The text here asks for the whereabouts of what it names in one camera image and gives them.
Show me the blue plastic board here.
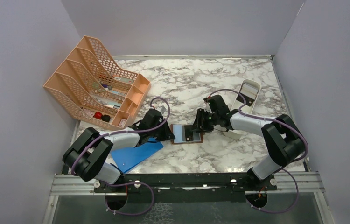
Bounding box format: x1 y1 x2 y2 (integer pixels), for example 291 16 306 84
110 138 163 173

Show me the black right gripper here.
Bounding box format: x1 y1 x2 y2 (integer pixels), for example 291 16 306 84
189 108 219 133

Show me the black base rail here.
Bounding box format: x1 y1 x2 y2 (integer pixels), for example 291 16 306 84
94 173 277 203

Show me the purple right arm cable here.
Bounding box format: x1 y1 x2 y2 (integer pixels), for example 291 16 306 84
208 89 309 215

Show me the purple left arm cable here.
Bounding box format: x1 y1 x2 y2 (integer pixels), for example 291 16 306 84
70 97 171 217

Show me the black round item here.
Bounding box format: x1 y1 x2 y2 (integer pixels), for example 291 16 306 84
101 115 111 123

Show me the brown leather card holder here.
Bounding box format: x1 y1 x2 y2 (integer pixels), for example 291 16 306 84
170 124 203 145

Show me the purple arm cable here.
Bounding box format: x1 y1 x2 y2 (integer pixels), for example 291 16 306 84
208 89 309 215
70 97 171 217

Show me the peach plastic file organizer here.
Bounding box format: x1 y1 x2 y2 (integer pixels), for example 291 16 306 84
43 36 151 130

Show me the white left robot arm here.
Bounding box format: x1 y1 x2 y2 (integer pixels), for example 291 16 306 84
62 108 175 192

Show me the red round item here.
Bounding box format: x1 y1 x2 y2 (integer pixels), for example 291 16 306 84
93 112 103 119

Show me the cream oval plastic tray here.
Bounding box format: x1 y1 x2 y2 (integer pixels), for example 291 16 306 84
224 79 261 140

